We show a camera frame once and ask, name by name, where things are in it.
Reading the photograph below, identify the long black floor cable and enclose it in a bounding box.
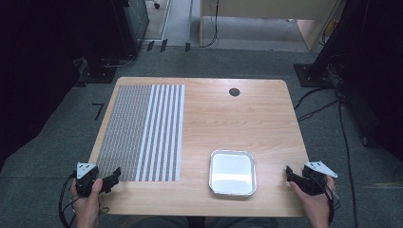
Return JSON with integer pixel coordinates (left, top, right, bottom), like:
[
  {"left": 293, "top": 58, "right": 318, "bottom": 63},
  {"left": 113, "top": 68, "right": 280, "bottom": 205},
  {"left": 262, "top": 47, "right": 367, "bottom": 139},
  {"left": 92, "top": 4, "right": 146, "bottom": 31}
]
[{"left": 337, "top": 94, "right": 359, "bottom": 228}]

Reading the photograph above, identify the dark green cabinet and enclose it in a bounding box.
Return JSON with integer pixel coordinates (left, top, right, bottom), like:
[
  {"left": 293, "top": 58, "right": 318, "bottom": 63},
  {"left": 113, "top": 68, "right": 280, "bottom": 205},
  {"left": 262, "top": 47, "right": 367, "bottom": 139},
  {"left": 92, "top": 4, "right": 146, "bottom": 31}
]
[{"left": 123, "top": 0, "right": 150, "bottom": 48}]

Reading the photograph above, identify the grey striped placemat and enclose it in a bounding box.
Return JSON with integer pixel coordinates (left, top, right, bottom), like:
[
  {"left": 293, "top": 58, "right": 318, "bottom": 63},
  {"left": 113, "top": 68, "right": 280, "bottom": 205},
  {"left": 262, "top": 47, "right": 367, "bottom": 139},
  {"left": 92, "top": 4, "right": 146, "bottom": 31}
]
[{"left": 95, "top": 84, "right": 186, "bottom": 182}]

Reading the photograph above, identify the black stand base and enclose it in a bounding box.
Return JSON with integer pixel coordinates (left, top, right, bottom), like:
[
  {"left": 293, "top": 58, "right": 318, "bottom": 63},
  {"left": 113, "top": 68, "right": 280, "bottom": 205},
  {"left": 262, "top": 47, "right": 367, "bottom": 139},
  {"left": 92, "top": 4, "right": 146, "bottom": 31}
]
[{"left": 293, "top": 63, "right": 337, "bottom": 88}]

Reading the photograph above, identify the black tape corner mark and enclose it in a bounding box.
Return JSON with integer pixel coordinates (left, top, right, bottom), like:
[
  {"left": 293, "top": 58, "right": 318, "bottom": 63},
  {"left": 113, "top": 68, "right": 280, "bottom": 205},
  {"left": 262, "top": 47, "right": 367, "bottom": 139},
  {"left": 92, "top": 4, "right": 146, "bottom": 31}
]
[{"left": 91, "top": 102, "right": 106, "bottom": 122}]

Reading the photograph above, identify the hand-held gripper cable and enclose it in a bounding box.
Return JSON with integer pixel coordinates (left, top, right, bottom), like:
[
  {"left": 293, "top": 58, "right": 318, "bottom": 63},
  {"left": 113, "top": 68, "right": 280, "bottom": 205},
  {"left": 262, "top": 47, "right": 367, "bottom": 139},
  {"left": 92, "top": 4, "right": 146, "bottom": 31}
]
[
  {"left": 58, "top": 170, "right": 79, "bottom": 228},
  {"left": 322, "top": 181, "right": 341, "bottom": 226}
]

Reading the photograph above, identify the aluminium foil tray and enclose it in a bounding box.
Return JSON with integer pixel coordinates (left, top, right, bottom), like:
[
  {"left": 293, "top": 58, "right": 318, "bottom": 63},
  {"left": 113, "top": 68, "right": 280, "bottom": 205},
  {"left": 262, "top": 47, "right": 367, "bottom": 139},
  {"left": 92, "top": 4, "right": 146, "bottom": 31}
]
[{"left": 207, "top": 149, "right": 258, "bottom": 198}]

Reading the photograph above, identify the right hand-held gripper cable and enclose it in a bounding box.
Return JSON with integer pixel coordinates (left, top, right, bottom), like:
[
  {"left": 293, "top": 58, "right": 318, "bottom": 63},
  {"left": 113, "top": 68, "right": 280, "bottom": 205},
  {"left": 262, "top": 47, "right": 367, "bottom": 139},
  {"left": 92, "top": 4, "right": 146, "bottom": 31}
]
[{"left": 322, "top": 181, "right": 341, "bottom": 226}]

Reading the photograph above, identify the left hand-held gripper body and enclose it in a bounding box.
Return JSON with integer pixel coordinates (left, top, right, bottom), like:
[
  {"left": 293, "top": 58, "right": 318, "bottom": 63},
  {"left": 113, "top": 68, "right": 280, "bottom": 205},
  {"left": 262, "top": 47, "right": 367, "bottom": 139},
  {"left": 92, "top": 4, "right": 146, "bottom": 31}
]
[{"left": 75, "top": 161, "right": 103, "bottom": 199}]

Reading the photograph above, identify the person's left hand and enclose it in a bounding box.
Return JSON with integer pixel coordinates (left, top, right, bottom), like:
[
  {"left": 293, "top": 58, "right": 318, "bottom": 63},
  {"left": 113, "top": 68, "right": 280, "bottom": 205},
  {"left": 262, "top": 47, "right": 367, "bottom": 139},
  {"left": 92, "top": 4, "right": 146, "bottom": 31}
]
[{"left": 69, "top": 178, "right": 105, "bottom": 222}]

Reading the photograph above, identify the black hanging cable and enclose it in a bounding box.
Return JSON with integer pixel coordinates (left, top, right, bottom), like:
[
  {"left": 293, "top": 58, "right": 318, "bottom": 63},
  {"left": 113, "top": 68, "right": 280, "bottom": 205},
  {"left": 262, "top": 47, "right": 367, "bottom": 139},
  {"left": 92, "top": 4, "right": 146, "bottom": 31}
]
[{"left": 201, "top": 0, "right": 221, "bottom": 49}]

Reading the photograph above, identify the light wooden desk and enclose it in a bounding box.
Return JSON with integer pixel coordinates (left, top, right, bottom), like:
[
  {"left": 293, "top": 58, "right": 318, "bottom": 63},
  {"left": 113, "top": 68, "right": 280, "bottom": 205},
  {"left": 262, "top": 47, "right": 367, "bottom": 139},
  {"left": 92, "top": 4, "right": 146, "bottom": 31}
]
[{"left": 199, "top": 0, "right": 347, "bottom": 52}]

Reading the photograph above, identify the black stand foot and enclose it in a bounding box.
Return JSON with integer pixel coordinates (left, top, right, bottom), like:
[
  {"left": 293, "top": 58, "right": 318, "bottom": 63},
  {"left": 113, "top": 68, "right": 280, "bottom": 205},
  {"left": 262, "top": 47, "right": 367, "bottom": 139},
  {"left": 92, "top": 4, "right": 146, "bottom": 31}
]
[{"left": 77, "top": 56, "right": 118, "bottom": 85}]

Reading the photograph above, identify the left hand-held gripper cable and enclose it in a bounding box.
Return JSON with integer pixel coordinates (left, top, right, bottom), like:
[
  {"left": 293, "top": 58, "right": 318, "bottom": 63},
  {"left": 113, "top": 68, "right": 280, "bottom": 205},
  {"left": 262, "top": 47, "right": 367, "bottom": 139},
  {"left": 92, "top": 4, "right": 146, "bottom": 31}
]
[{"left": 58, "top": 170, "right": 79, "bottom": 228}]

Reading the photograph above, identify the person's right hand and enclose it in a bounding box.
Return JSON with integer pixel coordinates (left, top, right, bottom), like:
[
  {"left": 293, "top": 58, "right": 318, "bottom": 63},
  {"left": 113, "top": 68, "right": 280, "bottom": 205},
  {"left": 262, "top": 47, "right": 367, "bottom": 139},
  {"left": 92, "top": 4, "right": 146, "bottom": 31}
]
[{"left": 289, "top": 175, "right": 336, "bottom": 222}]

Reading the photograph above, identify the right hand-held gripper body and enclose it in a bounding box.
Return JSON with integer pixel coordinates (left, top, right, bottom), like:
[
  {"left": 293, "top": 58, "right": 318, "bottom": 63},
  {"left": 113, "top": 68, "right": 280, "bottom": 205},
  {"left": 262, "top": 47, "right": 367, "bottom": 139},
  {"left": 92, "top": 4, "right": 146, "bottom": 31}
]
[{"left": 299, "top": 160, "right": 339, "bottom": 197}]

